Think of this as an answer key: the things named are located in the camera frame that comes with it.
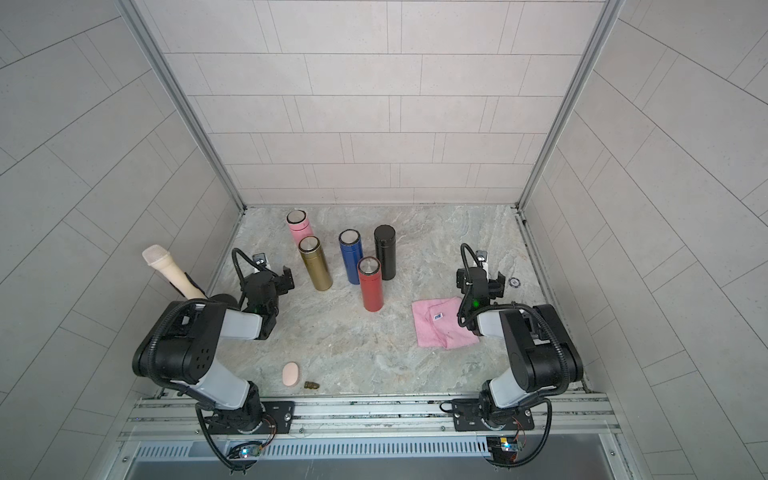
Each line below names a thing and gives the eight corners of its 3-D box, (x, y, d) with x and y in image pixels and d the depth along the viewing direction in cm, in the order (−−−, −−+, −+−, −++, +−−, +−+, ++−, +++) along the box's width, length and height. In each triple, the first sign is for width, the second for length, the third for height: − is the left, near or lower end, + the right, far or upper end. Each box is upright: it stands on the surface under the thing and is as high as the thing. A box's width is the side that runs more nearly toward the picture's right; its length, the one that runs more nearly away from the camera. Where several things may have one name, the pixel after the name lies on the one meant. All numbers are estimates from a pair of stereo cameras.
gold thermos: (313, 290, 95) (296, 253, 79) (316, 274, 99) (301, 236, 83) (331, 290, 95) (317, 253, 79) (333, 274, 99) (321, 236, 83)
